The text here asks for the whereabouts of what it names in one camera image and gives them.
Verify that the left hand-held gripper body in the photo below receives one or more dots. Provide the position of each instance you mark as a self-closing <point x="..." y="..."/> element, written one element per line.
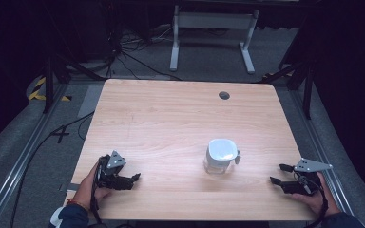
<point x="114" y="164"/>

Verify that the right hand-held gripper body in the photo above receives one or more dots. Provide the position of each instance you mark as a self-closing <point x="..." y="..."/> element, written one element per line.
<point x="309" y="177"/>

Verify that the white cup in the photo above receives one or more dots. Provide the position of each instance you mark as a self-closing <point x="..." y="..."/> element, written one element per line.
<point x="220" y="155"/>

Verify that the person's right hand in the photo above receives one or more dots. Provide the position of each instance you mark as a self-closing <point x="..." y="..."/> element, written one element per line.
<point x="324" y="199"/>

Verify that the person's left hand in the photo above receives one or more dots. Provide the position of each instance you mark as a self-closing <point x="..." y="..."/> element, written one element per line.
<point x="87" y="191"/>

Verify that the grey floor plate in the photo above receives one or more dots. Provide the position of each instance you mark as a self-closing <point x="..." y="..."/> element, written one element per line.
<point x="90" y="101"/>

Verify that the black metal stand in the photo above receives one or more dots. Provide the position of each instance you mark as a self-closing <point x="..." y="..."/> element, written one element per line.
<point x="49" y="85"/>
<point x="307" y="82"/>

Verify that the yellow black floor tape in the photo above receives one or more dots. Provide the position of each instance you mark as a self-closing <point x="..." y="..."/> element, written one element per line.
<point x="36" y="93"/>

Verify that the aluminium floor rail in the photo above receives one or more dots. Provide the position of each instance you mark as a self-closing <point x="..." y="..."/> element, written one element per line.
<point x="15" y="164"/>
<point x="323" y="148"/>

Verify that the white metal desk frame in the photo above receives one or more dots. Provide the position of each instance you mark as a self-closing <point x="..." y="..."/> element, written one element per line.
<point x="214" y="20"/>

